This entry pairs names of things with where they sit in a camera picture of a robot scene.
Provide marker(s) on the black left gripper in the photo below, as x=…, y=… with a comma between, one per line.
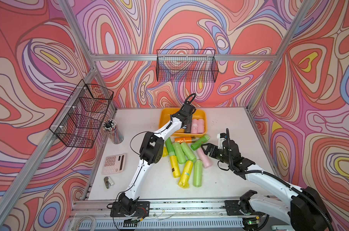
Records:
x=191, y=117

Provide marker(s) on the cup of pens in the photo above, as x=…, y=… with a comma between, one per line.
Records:
x=111, y=127

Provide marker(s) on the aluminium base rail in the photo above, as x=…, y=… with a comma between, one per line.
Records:
x=159, y=210

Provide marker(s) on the green roll with label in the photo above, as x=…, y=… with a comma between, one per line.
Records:
x=202, y=140

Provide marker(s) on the orange plastic storage box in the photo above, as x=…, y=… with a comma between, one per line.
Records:
x=199, y=114

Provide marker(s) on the grey trash bag roll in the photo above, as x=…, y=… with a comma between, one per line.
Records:
x=188, y=128

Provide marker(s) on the small grey stapler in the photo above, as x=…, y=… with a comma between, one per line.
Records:
x=108, y=182

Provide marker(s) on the black wire basket left wall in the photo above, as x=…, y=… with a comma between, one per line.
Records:
x=78, y=123

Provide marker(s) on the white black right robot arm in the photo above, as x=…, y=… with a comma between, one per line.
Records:
x=301, y=208

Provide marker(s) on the pink trash bag roll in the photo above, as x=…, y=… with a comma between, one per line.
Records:
x=207, y=163
x=194, y=126
x=201, y=126

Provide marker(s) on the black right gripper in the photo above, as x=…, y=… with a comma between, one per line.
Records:
x=214, y=148

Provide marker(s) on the pink calculator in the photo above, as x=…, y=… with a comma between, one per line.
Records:
x=114, y=164

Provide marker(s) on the light green roll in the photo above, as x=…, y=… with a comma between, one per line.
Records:
x=197, y=177
x=188, y=152
x=179, y=153

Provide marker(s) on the black wire basket wall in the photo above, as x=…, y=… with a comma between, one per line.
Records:
x=186, y=65
x=78, y=123

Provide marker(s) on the black wire basket back wall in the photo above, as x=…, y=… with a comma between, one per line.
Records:
x=186, y=65

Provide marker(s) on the green yellow trash bag roll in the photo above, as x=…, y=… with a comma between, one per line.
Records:
x=173, y=159

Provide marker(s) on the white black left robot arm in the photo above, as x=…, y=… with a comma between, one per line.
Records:
x=150, y=153

